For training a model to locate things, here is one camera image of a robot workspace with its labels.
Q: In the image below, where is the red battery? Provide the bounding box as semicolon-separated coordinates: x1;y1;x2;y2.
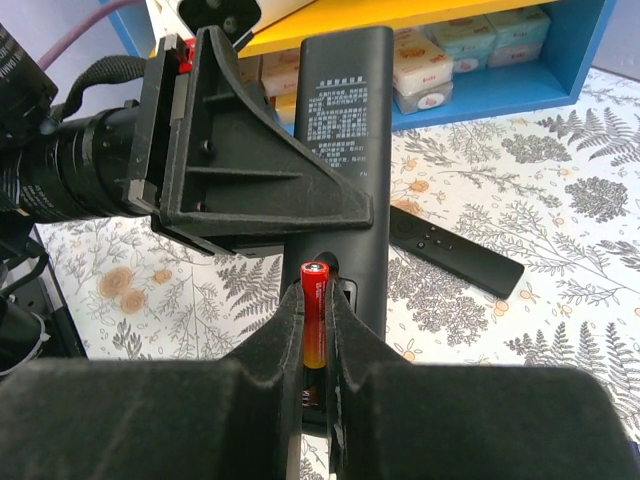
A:
300;261;330;370

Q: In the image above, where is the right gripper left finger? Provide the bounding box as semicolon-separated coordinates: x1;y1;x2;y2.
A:
1;285;303;479

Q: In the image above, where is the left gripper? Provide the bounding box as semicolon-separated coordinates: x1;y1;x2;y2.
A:
122;26;374;254

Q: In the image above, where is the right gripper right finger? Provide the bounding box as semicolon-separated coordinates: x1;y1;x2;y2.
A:
326;284;639;479

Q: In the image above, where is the blue pink yellow shelf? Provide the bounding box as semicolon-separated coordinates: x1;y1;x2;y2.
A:
114;1;614;130

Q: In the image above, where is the black TV remote with buttons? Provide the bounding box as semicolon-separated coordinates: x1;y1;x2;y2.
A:
278;24;396;426

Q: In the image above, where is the slim black remote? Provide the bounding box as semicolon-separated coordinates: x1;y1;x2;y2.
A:
390;206;525;300

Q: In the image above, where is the floral table mat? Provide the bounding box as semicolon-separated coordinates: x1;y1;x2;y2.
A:
37;68;639;443

